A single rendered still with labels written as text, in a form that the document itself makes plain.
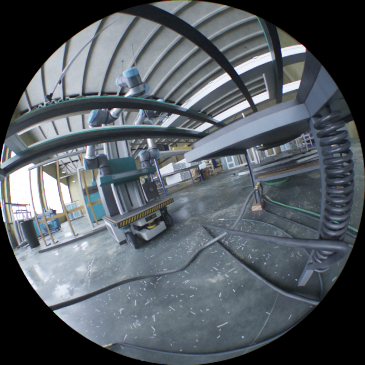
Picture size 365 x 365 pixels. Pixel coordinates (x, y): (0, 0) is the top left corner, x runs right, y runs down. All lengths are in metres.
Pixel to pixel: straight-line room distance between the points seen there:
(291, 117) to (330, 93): 0.12
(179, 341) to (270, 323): 0.29
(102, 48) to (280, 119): 8.25
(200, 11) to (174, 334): 9.18
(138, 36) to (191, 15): 3.07
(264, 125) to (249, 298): 0.55
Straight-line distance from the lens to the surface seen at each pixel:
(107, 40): 8.13
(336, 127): 0.20
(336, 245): 0.24
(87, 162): 1.07
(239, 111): 0.99
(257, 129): 0.27
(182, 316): 0.54
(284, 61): 0.73
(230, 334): 0.49
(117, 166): 1.28
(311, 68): 0.22
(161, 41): 8.44
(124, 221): 0.93
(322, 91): 0.22
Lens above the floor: 0.49
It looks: 2 degrees down
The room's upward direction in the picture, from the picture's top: 18 degrees counter-clockwise
